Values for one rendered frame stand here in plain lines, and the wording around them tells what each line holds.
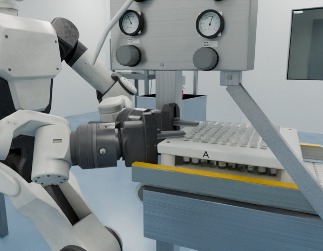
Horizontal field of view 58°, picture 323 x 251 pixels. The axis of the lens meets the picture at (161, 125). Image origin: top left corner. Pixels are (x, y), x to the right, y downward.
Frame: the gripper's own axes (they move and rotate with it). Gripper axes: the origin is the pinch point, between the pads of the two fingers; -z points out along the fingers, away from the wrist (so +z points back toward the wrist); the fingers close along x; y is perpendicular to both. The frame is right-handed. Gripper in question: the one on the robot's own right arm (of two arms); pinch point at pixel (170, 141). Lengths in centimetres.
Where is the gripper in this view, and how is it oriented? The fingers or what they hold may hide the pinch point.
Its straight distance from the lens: 59.3
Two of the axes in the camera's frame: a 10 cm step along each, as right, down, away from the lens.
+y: 1.6, 1.9, -9.7
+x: 0.2, 9.8, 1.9
